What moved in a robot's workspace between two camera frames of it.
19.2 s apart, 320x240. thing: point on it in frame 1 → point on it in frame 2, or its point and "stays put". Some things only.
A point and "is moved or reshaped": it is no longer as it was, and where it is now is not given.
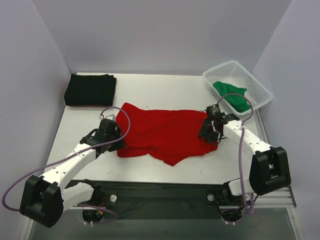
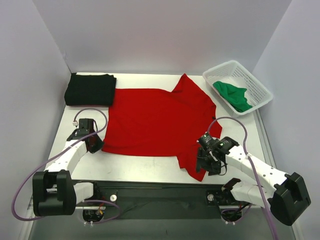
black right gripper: (208, 130) → (206, 158)
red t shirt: (168, 135) is moved or reshaped
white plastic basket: (232, 73) stays put
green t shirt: (240, 103) stays put
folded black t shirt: (90, 90) stays put
